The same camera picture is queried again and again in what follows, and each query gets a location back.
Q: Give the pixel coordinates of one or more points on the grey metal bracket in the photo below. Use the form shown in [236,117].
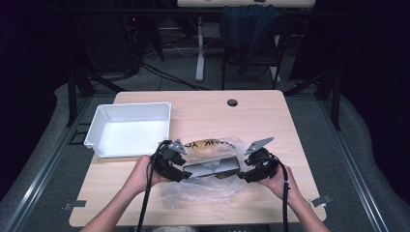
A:
[320,201]
[74,204]

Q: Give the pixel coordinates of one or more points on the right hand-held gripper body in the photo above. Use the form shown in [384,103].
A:
[262,161]

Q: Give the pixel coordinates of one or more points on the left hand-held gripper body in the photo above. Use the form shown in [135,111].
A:
[167,162]

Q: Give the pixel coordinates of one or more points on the dark cloth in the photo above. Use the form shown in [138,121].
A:
[246,29]

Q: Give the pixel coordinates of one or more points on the white desk leg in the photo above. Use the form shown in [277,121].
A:
[200,48]

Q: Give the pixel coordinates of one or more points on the clear plastic bag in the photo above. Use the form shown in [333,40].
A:
[206,191]

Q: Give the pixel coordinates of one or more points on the white plastic tray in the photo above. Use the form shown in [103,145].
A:
[129,132]

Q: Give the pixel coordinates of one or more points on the person's left hand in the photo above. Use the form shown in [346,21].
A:
[143,175]

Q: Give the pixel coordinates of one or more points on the aluminium floor rail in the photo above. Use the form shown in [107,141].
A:
[354,167]
[42,170]

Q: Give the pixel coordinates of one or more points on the black chair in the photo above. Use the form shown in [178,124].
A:
[280,48]

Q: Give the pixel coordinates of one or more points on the person's right hand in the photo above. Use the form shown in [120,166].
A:
[280,185]

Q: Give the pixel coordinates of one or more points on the black metal stand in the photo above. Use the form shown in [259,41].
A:
[335,100]
[72,96]

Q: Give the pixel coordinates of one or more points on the black box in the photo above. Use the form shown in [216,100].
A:
[211,167]

